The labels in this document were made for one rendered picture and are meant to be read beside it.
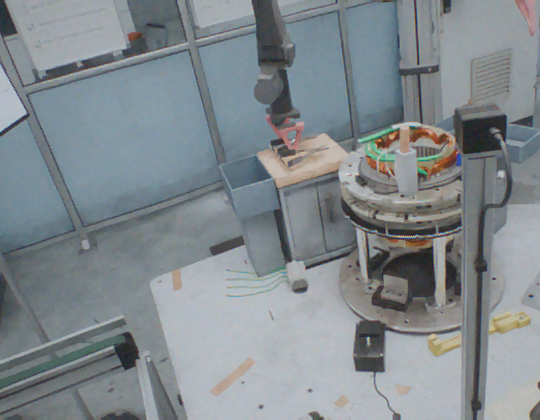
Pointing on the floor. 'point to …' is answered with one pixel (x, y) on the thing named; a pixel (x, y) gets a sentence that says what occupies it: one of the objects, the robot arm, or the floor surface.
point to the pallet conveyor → (77, 373)
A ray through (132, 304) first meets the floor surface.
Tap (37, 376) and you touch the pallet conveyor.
